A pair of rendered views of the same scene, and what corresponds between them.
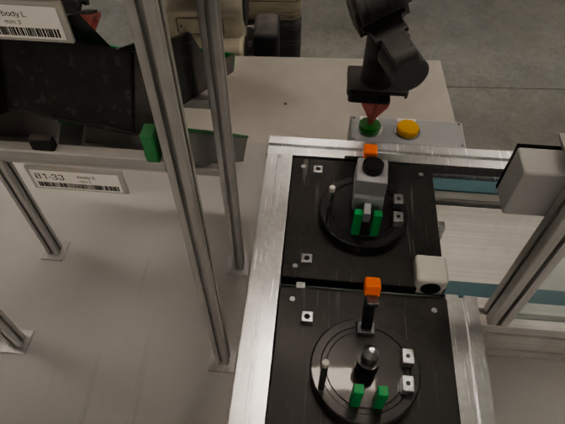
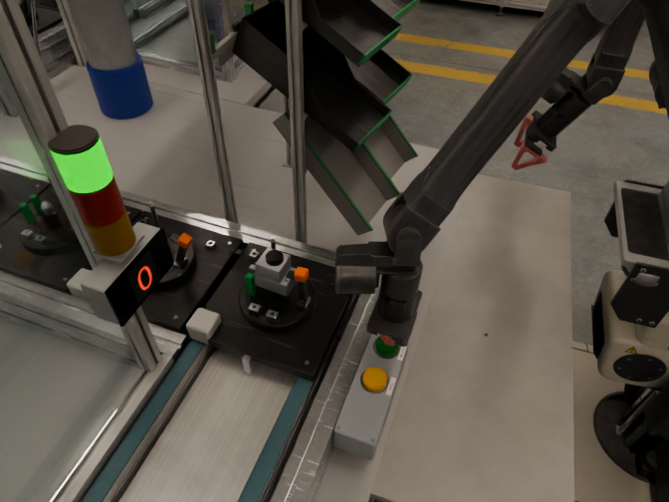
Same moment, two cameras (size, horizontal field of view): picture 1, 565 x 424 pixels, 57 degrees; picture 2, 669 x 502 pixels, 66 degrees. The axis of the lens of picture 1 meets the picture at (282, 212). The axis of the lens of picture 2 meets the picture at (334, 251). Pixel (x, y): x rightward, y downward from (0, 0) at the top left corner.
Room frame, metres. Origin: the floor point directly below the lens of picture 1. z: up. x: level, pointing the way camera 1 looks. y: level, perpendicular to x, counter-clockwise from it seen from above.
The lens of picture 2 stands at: (0.75, -0.67, 1.73)
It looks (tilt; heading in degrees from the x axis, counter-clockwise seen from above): 46 degrees down; 105
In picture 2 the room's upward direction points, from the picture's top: 2 degrees clockwise
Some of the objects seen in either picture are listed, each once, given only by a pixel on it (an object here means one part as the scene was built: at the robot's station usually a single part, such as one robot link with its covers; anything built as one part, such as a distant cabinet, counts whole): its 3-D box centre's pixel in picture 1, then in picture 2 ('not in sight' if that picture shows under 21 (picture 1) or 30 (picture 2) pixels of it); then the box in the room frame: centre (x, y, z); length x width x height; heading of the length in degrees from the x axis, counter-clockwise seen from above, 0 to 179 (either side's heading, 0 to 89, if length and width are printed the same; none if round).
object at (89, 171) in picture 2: not in sight; (82, 161); (0.37, -0.31, 1.38); 0.05 x 0.05 x 0.05
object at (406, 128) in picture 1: (407, 129); (374, 379); (0.71, -0.23, 0.96); 0.04 x 0.04 x 0.02
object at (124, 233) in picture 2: not in sight; (110, 228); (0.37, -0.31, 1.28); 0.05 x 0.05 x 0.05
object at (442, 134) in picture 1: (403, 142); (372, 388); (0.71, -0.23, 0.93); 0.21 x 0.07 x 0.06; 85
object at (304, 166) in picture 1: (361, 220); (278, 304); (0.50, -0.13, 0.96); 0.24 x 0.24 x 0.02; 85
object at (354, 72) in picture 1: (379, 69); (396, 301); (0.72, -0.16, 1.09); 0.10 x 0.07 x 0.07; 85
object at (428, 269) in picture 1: (429, 275); (204, 326); (0.39, -0.22, 0.97); 0.05 x 0.05 x 0.04; 85
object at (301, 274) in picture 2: (367, 168); (298, 284); (0.54, -0.13, 1.04); 0.04 x 0.02 x 0.08; 175
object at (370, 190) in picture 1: (370, 184); (270, 267); (0.49, -0.13, 1.06); 0.08 x 0.04 x 0.07; 172
